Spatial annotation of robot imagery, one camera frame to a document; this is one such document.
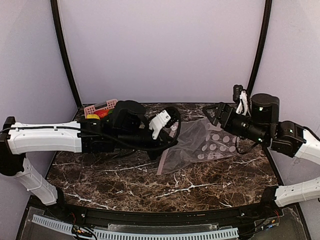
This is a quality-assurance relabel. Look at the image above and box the right black frame post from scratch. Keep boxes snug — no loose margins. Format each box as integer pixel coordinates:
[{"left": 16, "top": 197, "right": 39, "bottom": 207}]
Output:
[{"left": 246, "top": 0, "right": 273, "bottom": 96}]

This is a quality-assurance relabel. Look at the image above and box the black front rail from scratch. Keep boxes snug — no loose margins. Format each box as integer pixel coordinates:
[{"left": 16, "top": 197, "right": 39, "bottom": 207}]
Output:
[{"left": 45, "top": 203, "right": 283, "bottom": 227}]

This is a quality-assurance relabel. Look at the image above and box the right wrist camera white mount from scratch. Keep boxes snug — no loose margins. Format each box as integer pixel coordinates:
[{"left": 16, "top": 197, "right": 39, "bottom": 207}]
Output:
[{"left": 232, "top": 84, "right": 251, "bottom": 116}]

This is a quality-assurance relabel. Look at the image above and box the yellow toy food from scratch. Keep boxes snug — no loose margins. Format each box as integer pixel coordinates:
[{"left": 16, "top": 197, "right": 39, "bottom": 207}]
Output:
[{"left": 86, "top": 114, "right": 100, "bottom": 120}]

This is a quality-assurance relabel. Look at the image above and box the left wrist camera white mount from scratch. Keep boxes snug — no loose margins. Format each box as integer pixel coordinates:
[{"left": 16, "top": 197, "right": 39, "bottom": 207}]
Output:
[{"left": 149, "top": 106, "right": 181, "bottom": 140}]

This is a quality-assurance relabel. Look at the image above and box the red toy food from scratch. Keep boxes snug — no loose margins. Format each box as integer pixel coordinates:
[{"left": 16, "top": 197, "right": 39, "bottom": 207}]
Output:
[{"left": 94, "top": 109, "right": 110, "bottom": 119}]

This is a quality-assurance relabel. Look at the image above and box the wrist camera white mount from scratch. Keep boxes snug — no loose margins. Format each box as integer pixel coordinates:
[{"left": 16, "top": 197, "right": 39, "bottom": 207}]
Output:
[
  {"left": 149, "top": 106, "right": 181, "bottom": 140},
  {"left": 232, "top": 84, "right": 251, "bottom": 116}
]

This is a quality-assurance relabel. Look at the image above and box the white slotted cable duct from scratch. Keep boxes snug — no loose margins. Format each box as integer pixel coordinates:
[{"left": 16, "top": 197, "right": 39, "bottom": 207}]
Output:
[{"left": 31, "top": 214, "right": 240, "bottom": 240}]

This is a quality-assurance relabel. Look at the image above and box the clear zip top bag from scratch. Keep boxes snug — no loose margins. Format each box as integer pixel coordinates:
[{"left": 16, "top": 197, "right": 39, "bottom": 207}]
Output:
[{"left": 157, "top": 118, "right": 237, "bottom": 175}]

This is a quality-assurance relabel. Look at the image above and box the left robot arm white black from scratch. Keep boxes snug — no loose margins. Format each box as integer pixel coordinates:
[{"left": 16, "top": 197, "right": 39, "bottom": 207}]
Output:
[{"left": 0, "top": 99, "right": 181, "bottom": 208}]

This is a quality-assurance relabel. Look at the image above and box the left black frame post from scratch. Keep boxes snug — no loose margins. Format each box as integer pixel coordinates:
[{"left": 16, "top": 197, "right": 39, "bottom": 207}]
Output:
[{"left": 50, "top": 0, "right": 82, "bottom": 109}]

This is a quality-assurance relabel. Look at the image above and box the pink plastic basket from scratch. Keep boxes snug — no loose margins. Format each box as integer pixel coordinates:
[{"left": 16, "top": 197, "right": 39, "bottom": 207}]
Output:
[{"left": 84, "top": 99, "right": 118, "bottom": 118}]

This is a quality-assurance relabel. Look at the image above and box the black frame post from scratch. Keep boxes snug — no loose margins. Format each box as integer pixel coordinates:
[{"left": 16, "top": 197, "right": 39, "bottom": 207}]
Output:
[
  {"left": 246, "top": 0, "right": 273, "bottom": 96},
  {"left": 50, "top": 0, "right": 82, "bottom": 109}
]

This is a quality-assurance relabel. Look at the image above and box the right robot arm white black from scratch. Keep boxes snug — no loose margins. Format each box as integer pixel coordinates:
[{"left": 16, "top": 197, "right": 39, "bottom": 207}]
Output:
[{"left": 202, "top": 93, "right": 320, "bottom": 207}]

